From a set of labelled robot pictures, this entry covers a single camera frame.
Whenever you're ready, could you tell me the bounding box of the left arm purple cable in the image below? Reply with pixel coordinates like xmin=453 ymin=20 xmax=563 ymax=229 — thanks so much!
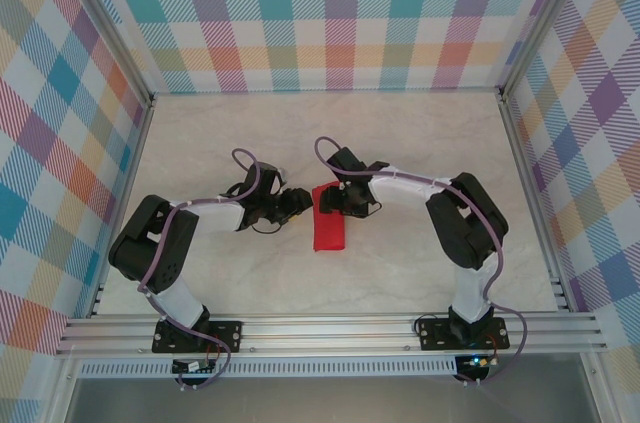
xmin=138 ymin=146 xmax=262 ymax=392

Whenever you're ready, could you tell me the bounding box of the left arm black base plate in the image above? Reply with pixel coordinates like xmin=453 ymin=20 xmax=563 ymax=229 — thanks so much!
xmin=151 ymin=318 xmax=244 ymax=355

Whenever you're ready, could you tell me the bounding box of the aluminium side rail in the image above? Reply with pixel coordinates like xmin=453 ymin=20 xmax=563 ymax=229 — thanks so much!
xmin=499 ymin=92 xmax=571 ymax=314
xmin=87 ymin=95 xmax=157 ymax=319

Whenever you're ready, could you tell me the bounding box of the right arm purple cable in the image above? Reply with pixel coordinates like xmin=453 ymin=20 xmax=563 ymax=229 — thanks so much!
xmin=313 ymin=136 xmax=530 ymax=387

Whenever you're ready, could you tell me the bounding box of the slotted aluminium cable duct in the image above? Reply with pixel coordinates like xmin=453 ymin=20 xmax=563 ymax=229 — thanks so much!
xmin=78 ymin=360 xmax=459 ymax=378

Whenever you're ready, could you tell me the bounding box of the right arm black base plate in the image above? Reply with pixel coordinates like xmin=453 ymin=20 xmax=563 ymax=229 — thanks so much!
xmin=415 ymin=315 xmax=510 ymax=352

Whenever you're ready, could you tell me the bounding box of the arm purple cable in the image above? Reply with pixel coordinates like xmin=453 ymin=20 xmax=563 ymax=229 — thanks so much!
xmin=313 ymin=136 xmax=530 ymax=387
xmin=138 ymin=146 xmax=262 ymax=392

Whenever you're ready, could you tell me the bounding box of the grey metal sheet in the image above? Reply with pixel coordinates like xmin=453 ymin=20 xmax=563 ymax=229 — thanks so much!
xmin=64 ymin=375 xmax=601 ymax=423

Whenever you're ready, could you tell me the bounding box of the aluminium front rail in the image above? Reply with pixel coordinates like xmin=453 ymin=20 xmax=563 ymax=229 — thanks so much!
xmin=55 ymin=312 xmax=609 ymax=359

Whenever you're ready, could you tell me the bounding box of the aluminium frame post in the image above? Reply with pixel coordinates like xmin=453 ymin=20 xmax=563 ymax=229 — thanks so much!
xmin=59 ymin=0 xmax=156 ymax=109
xmin=499 ymin=0 xmax=594 ymax=99

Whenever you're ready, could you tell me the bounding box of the aluminium front leg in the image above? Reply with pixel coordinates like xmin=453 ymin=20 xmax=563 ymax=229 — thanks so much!
xmin=43 ymin=355 xmax=81 ymax=423
xmin=579 ymin=352 xmax=621 ymax=423

